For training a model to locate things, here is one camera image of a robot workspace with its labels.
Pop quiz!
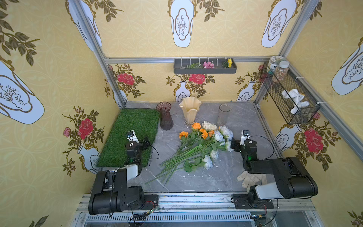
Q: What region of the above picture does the orange marigold flower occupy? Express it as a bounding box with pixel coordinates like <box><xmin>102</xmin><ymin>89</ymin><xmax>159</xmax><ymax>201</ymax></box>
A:
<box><xmin>199</xmin><ymin>128</ymin><xmax>209</xmax><ymax>140</ymax></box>

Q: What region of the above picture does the orange carnation flower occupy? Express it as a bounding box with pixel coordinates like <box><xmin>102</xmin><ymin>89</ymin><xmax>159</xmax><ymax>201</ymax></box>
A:
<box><xmin>179</xmin><ymin>131</ymin><xmax>189</xmax><ymax>140</ymax></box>

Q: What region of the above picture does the orange rose flower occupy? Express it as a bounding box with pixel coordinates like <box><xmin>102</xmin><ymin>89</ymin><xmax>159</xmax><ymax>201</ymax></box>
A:
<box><xmin>192</xmin><ymin>122</ymin><xmax>201</xmax><ymax>131</ymax></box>

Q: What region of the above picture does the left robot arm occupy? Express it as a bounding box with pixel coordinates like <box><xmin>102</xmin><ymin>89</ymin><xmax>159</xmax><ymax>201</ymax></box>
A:
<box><xmin>88</xmin><ymin>137</ymin><xmax>151</xmax><ymax>215</ymax></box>

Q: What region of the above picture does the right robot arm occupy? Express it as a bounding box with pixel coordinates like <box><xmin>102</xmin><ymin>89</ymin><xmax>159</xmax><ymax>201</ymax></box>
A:
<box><xmin>231</xmin><ymin>139</ymin><xmax>318</xmax><ymax>201</ymax></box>

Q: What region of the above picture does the beige work glove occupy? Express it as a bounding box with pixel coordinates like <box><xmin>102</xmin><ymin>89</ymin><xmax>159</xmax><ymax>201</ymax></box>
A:
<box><xmin>237</xmin><ymin>171</ymin><xmax>267</xmax><ymax>192</ymax></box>

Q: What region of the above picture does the white rose flower large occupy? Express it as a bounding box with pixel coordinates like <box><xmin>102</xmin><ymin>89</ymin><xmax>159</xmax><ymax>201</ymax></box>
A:
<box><xmin>219</xmin><ymin>125</ymin><xmax>233</xmax><ymax>141</ymax></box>

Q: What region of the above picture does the green artificial grass mat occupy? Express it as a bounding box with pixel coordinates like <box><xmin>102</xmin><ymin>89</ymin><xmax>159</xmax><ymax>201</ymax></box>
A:
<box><xmin>97</xmin><ymin>108</ymin><xmax>160</xmax><ymax>167</ymax></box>

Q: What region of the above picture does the small orange flower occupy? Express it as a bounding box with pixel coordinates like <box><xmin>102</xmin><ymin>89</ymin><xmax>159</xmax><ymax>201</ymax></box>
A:
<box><xmin>208</xmin><ymin>130</ymin><xmax>215</xmax><ymax>138</ymax></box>

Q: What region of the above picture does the purple ribbed glass vase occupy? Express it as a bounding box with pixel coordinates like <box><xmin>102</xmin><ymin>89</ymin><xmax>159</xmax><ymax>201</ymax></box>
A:
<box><xmin>157</xmin><ymin>102</ymin><xmax>174</xmax><ymax>131</ymax></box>

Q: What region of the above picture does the white rose near stems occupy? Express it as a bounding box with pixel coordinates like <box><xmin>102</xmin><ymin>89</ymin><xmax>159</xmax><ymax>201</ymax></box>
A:
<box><xmin>202</xmin><ymin>155</ymin><xmax>213</xmax><ymax>170</ymax></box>

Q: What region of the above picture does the clear glass vase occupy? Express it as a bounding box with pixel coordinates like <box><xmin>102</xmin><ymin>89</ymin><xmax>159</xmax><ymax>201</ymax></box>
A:
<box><xmin>217</xmin><ymin>104</ymin><xmax>231</xmax><ymax>126</ymax></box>

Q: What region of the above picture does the cream rose flower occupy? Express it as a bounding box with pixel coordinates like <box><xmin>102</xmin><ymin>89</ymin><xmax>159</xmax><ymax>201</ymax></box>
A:
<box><xmin>202</xmin><ymin>121</ymin><xmax>218</xmax><ymax>131</ymax></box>

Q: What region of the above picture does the cream fluted glass vase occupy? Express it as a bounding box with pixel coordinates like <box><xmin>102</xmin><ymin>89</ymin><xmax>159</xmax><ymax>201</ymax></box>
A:
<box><xmin>179</xmin><ymin>96</ymin><xmax>202</xmax><ymax>127</ymax></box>

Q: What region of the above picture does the white cloth figure in basket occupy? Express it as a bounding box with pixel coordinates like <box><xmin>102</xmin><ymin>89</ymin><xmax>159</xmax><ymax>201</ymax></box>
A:
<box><xmin>281</xmin><ymin>89</ymin><xmax>310</xmax><ymax>114</ymax></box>

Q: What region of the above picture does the jar with white lid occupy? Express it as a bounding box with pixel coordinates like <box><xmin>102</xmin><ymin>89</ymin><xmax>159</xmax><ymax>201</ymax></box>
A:
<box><xmin>272</xmin><ymin>61</ymin><xmax>289</xmax><ymax>83</ymax></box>

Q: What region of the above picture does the yellow flower on shelf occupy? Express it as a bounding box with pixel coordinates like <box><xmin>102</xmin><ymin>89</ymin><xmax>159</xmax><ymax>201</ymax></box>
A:
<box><xmin>227</xmin><ymin>59</ymin><xmax>233</xmax><ymax>68</ymax></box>

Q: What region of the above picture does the jar with patterned lid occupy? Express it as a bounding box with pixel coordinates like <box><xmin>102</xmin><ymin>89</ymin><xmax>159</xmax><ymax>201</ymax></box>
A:
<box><xmin>268</xmin><ymin>55</ymin><xmax>285</xmax><ymax>75</ymax></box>

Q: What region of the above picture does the pink flower on shelf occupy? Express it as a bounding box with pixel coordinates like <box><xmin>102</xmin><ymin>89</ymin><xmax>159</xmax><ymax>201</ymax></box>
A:
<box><xmin>203</xmin><ymin>61</ymin><xmax>215</xmax><ymax>69</ymax></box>

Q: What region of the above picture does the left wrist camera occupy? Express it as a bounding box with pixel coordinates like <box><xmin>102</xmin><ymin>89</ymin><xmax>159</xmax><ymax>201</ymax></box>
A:
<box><xmin>127</xmin><ymin>130</ymin><xmax>139</xmax><ymax>143</ymax></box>

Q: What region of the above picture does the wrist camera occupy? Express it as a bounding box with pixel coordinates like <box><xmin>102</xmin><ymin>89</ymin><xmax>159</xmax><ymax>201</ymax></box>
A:
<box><xmin>127</xmin><ymin>130</ymin><xmax>139</xmax><ymax>143</ymax></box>
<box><xmin>240</xmin><ymin>130</ymin><xmax>250</xmax><ymax>145</ymax></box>

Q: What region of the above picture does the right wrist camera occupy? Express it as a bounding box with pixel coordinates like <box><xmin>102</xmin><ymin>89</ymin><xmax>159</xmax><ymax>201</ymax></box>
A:
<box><xmin>240</xmin><ymin>130</ymin><xmax>250</xmax><ymax>145</ymax></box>

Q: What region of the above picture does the black wire basket shelf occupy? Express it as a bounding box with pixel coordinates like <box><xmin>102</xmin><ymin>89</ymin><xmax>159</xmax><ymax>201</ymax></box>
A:
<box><xmin>261</xmin><ymin>62</ymin><xmax>321</xmax><ymax>125</ymax></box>

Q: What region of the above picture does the grey wall shelf tray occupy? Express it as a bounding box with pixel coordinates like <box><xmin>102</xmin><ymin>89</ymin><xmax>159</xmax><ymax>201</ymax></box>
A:
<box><xmin>174</xmin><ymin>57</ymin><xmax>237</xmax><ymax>74</ymax></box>

